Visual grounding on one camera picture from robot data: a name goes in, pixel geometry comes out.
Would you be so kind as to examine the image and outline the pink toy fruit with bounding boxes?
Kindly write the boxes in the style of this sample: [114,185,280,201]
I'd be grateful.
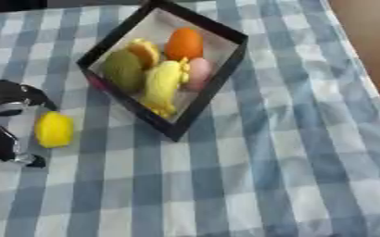
[184,56,215,92]

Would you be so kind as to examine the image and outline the yellow orange toy fruit slice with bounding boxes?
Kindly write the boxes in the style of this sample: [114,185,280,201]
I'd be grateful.
[125,37,163,70]

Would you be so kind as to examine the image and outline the black box white inside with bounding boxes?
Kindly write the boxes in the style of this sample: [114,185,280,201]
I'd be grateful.
[74,0,250,143]

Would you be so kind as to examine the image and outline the green toy fruit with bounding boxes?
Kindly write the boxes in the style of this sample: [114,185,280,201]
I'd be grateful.
[100,49,146,94]

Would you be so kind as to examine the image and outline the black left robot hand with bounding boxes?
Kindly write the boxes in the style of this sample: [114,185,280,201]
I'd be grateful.
[0,79,59,168]

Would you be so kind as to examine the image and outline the yellow toy lemon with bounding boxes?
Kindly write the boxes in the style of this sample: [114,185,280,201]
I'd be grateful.
[32,110,75,149]

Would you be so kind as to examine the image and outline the yellow toy banana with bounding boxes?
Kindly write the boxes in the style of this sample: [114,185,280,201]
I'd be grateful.
[139,56,192,119]

